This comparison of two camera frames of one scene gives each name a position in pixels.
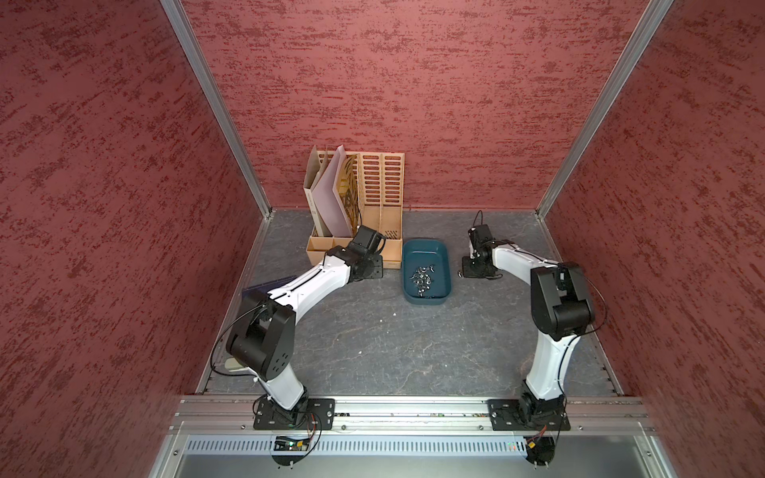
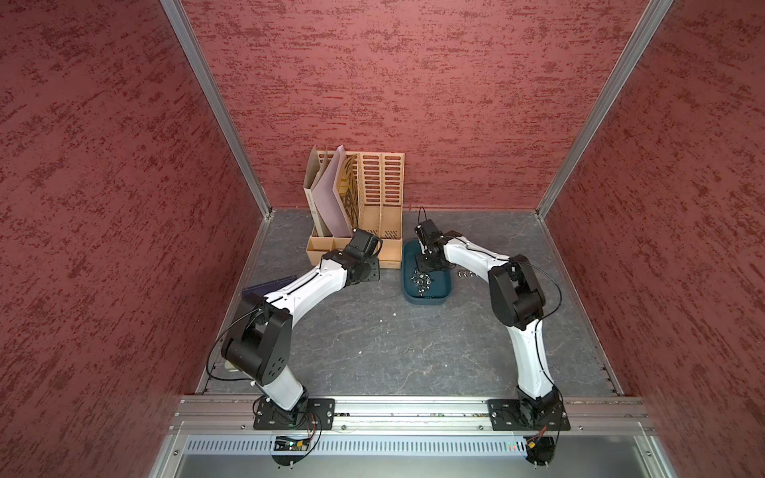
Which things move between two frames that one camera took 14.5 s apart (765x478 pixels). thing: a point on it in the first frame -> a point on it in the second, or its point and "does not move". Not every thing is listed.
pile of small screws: x=421 y=279 does not move
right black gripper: x=469 y=273 -> x=425 y=268
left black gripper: x=378 y=270 does not move
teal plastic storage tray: x=426 y=271 does not move
